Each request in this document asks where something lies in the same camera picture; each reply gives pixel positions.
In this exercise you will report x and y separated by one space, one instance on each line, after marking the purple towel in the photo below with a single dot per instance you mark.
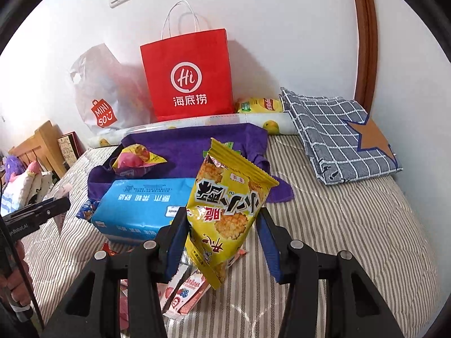
183 144

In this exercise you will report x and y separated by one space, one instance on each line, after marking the blue tissue pack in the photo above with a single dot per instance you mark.
141 211

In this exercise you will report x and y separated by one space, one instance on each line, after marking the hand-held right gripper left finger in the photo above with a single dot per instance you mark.
176 250

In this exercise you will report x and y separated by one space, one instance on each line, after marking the white pink wipes packet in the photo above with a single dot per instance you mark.
64 193

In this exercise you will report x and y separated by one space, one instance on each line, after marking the red snack packet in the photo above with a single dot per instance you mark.
112 249

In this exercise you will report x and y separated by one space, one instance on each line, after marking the yellow pink snack packet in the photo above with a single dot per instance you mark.
137 158

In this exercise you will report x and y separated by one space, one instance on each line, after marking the orange stick snack packet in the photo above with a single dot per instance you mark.
239 255

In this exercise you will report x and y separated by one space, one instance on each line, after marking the blue checked folded cloth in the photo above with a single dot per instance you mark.
334 137

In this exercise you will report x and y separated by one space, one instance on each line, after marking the grey striped mattress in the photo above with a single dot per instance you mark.
334 236

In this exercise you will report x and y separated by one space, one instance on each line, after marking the green yellow snack packet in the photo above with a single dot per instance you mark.
208 152

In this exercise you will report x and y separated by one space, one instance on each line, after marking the pink white strawberry snack packets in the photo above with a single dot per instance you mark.
186 288

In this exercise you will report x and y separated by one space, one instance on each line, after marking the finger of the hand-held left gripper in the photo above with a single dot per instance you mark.
42 213

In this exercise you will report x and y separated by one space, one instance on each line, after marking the person's left hand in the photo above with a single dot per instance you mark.
16 281

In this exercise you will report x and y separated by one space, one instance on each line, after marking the blue snack packet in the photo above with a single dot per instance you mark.
86 213

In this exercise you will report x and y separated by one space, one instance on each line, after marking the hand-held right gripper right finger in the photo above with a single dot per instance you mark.
271 250

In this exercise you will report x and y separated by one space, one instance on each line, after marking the pastel printed pillow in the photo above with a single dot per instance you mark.
21 190

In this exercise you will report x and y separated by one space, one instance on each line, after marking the purple plush toy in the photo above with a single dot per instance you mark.
14 165

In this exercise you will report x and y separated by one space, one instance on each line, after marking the pink packet with white label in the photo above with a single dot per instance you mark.
124 304

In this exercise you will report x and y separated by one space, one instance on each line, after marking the yellow green drink packet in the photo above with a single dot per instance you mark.
260 105

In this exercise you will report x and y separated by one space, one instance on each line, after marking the red paper bag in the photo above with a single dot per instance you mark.
186 77

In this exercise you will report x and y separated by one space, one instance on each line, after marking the yellow rice cracker packet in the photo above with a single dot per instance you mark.
229 211

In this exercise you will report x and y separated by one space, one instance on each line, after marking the white plastic shopping bag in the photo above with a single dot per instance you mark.
105 95

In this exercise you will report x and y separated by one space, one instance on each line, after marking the white fruit print paper roll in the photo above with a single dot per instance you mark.
282 126

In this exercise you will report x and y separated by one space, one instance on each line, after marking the wooden headboard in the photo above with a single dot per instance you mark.
38 144

